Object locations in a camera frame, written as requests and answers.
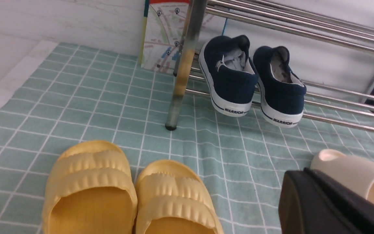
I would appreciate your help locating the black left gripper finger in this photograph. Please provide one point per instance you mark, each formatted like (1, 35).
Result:
(313, 203)

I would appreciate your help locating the navy slip-on shoe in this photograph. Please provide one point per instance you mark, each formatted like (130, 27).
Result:
(229, 73)
(282, 92)

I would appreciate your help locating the silver metal shoe rack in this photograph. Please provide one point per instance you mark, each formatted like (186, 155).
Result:
(266, 14)

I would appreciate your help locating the left cream foam clog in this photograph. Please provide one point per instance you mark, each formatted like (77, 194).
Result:
(353, 172)

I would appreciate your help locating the right yellow slide sandal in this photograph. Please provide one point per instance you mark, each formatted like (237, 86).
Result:
(172, 199)

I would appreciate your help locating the yellow slide sandal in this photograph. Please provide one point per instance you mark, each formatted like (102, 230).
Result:
(172, 199)
(90, 190)

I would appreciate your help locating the left yellow slide sandal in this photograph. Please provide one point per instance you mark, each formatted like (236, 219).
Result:
(90, 190)

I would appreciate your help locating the green checkered tablecloth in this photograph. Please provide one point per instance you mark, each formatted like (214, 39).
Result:
(79, 93)

